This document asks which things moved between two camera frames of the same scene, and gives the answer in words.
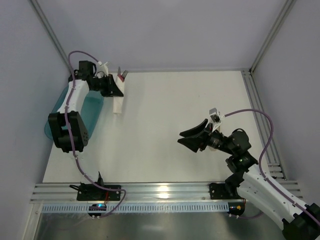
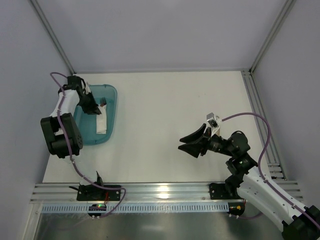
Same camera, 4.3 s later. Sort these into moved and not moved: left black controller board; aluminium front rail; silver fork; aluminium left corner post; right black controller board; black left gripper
Moved: black left gripper; silver fork
Not moved: aluminium left corner post; aluminium front rail; left black controller board; right black controller board
